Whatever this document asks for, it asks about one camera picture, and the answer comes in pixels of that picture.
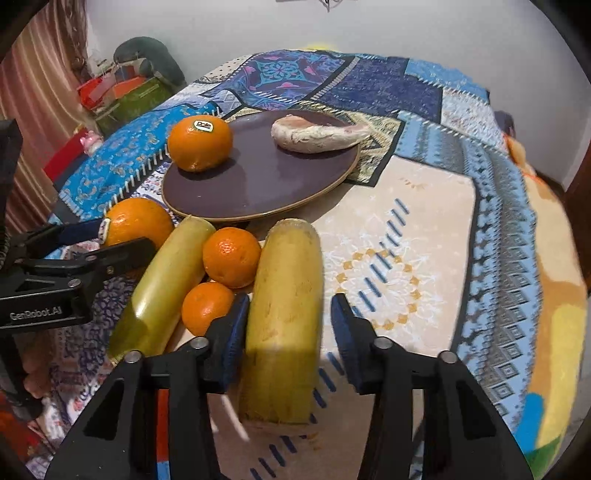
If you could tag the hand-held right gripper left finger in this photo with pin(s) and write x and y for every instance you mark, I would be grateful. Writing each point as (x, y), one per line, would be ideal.
(231, 339)

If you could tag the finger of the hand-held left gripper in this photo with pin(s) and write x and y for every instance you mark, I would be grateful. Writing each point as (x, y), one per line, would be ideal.
(69, 233)
(120, 256)

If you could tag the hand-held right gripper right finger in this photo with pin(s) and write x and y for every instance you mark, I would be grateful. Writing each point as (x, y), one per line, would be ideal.
(346, 341)

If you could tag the large orange with sticker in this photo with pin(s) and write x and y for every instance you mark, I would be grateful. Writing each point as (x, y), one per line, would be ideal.
(138, 221)
(198, 145)

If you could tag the small tangerine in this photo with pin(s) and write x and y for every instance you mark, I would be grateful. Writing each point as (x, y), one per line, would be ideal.
(205, 307)
(231, 257)

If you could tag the green corn cob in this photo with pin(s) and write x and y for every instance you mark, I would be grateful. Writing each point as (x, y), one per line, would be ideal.
(161, 286)

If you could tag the yellow banana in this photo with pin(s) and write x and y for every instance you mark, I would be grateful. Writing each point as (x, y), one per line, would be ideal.
(284, 323)

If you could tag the dark purple plate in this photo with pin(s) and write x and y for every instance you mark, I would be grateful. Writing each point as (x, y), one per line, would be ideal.
(258, 180)

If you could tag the person's left hand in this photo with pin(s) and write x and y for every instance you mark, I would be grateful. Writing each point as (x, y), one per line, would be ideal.
(34, 378)

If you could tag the red box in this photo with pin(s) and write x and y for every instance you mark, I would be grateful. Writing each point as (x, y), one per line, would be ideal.
(64, 159)

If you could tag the pink toy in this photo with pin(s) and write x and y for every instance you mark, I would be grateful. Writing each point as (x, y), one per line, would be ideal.
(91, 141)

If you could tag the blue patchwork blanket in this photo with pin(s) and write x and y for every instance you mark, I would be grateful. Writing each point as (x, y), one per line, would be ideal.
(415, 221)

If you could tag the green patterned box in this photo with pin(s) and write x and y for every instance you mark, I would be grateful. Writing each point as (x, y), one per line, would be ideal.
(138, 104)

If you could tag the striped curtain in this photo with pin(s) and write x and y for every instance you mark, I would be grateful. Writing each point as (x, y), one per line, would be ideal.
(32, 83)

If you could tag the orange box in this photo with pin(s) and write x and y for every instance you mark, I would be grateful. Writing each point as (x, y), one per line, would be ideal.
(129, 86)

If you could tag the grey-green pillow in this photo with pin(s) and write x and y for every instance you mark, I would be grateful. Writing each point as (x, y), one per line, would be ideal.
(147, 53)

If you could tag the pale ginger root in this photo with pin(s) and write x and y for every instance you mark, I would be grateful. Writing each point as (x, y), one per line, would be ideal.
(314, 134)

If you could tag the yellow plush blanket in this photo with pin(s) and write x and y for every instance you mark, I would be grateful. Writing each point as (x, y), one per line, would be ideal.
(558, 286)

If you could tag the brown wooden door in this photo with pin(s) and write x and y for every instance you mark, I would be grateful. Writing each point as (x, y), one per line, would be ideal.
(581, 198)

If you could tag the yellow plush item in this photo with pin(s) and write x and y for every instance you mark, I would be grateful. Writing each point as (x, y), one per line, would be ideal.
(316, 46)

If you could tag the wall hook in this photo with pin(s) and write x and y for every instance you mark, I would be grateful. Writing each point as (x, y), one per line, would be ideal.
(323, 3)

